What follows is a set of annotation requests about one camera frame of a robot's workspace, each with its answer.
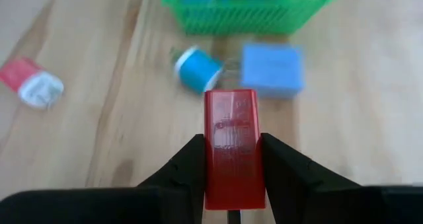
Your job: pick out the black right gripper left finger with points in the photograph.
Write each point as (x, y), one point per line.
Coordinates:
(165, 197)

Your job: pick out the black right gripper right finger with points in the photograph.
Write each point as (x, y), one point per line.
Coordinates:
(314, 197)

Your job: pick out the narrow red charger block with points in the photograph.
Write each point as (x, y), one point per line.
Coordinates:
(233, 151)

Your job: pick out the cyan and white charger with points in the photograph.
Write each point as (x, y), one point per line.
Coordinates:
(198, 70)

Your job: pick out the light blue cube charger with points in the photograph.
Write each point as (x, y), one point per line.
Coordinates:
(271, 70)

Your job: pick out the pink and white charger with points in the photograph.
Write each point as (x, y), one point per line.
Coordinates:
(36, 88)

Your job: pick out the green plastic basket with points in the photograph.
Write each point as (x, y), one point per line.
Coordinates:
(238, 17)

